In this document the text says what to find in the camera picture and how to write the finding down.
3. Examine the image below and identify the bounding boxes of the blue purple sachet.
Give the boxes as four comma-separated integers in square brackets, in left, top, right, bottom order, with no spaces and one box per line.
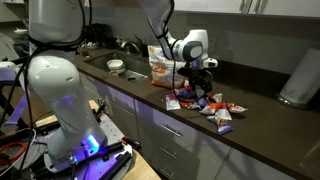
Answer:
[196,89,211,109]

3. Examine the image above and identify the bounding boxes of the red white long sachet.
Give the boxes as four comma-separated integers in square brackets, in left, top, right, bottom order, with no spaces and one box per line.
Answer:
[199,101,224,116]

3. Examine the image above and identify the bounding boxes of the white bowl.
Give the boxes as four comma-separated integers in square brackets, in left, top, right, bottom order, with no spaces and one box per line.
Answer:
[106,58,127,75]

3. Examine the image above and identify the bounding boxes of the dark purple sachet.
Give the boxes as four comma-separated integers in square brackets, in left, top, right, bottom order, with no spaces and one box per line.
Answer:
[174,87,198,100]

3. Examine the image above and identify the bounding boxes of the red orange sachet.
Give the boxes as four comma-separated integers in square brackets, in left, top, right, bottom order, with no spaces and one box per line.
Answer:
[179,99,202,111]

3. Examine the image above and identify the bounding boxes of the purple sachet with orange print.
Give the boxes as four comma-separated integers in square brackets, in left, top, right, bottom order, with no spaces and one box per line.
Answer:
[207,115,235,136]

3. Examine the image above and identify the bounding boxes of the perforated robot base plate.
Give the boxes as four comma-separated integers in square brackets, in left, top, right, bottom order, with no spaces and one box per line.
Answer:
[19,113,134,180]

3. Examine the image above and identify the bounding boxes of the white purple flat sachet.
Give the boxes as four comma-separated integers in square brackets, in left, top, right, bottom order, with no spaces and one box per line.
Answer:
[163,90,182,112]

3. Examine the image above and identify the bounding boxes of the black clamp bar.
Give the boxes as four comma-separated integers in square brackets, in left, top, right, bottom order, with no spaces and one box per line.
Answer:
[94,141,133,180]

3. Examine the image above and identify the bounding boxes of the red cable coil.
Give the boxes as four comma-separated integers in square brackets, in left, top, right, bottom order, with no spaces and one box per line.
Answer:
[0,141,28,166]

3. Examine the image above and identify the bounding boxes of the long steel drawer handle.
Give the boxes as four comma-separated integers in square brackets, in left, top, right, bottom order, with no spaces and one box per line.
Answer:
[160,123,184,138]

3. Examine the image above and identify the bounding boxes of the short steel drawer handle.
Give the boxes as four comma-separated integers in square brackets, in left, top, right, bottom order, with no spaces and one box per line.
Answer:
[159,146,179,161]
[159,167,175,180]

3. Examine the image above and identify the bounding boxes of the steel kitchen sink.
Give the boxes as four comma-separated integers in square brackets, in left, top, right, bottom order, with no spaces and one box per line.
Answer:
[84,51,153,83]

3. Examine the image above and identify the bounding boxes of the red white pointed sachet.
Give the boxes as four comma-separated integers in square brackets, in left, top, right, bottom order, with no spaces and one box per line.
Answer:
[225,102,249,115]

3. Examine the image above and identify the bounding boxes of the large white orange snack packet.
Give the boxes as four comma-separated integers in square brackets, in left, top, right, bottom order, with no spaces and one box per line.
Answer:
[147,45,188,90]

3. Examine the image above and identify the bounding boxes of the white grey sachet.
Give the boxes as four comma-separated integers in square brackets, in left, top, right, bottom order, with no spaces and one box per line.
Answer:
[214,103,233,122]

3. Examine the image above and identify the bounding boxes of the red sachet with white end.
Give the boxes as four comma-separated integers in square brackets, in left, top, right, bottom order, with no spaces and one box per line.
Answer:
[208,89,224,104]

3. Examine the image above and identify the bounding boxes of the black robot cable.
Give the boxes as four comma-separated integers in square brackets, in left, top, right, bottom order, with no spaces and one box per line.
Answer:
[0,0,94,171]

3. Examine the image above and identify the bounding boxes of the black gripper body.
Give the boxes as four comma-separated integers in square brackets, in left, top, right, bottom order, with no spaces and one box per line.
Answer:
[177,65,214,88]

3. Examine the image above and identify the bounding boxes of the white paper towel roll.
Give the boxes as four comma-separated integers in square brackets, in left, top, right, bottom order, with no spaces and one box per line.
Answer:
[276,47,320,108]

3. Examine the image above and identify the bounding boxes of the purple lit stand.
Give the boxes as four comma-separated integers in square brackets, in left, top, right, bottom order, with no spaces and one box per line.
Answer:
[0,61,32,128]

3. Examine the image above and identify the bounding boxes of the white upper cabinet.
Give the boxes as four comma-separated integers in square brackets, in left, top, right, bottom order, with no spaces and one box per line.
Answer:
[173,0,320,19]

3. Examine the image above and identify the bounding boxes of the chrome faucet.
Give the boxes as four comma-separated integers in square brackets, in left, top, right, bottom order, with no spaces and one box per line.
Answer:
[116,34,144,56]

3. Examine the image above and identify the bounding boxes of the grey lower cabinet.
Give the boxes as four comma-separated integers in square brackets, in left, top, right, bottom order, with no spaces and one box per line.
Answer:
[79,71,298,180]

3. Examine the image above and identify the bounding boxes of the dark coffee machine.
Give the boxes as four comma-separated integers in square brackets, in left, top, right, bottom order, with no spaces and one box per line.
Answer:
[90,22,114,50]

